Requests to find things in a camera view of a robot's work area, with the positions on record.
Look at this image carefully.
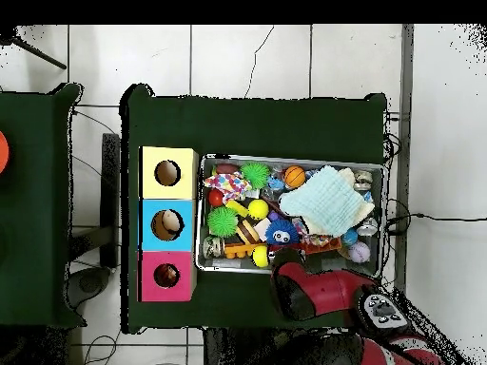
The light blue waffle cloth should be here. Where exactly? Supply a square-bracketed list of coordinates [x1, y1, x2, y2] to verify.
[279, 164, 366, 238]

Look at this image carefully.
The cream waffle cloth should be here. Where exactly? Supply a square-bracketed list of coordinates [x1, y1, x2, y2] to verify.
[338, 166, 376, 229]

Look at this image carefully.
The wooden box with three holes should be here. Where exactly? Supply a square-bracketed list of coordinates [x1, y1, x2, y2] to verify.
[137, 145, 200, 303]

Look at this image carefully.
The yellow smiley ball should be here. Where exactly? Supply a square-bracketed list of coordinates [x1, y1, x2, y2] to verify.
[247, 198, 270, 221]

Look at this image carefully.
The colourful dot print cloth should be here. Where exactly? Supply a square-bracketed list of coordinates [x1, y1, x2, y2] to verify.
[203, 171, 253, 202]

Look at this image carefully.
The green spiky puffer ball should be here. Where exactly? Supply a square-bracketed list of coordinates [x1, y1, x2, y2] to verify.
[206, 205, 240, 239]
[240, 162, 271, 190]

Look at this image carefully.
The toy hamburger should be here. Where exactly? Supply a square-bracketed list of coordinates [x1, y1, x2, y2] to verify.
[235, 219, 261, 245]

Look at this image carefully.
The large blue fuzzy eyed ball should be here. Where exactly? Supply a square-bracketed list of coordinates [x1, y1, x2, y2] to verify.
[264, 219, 301, 246]

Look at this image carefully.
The orange toy basketball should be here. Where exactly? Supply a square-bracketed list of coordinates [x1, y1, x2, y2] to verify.
[283, 165, 306, 190]

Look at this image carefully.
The yellow tennis ball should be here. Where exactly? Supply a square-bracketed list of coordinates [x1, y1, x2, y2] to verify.
[251, 244, 270, 268]

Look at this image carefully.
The dark green table cloth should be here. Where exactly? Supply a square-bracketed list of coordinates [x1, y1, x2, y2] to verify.
[0, 83, 86, 329]
[120, 84, 388, 335]

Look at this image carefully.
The black panel stand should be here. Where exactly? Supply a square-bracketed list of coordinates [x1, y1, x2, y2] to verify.
[100, 132, 121, 269]

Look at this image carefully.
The grey round base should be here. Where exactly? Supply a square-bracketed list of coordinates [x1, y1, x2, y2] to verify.
[68, 265, 111, 309]

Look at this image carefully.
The orange disc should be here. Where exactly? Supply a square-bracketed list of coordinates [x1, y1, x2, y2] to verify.
[0, 130, 10, 175]

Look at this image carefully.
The black tripod leg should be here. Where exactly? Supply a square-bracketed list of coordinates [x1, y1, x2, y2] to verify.
[0, 26, 68, 70]

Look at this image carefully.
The metal wire mesh bin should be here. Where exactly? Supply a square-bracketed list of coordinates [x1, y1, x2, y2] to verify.
[195, 153, 385, 280]

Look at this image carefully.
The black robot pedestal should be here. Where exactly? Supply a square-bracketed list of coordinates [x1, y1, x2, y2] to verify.
[205, 327, 290, 365]

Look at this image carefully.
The black power cable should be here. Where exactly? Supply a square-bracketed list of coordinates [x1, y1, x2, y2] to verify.
[385, 212, 487, 234]

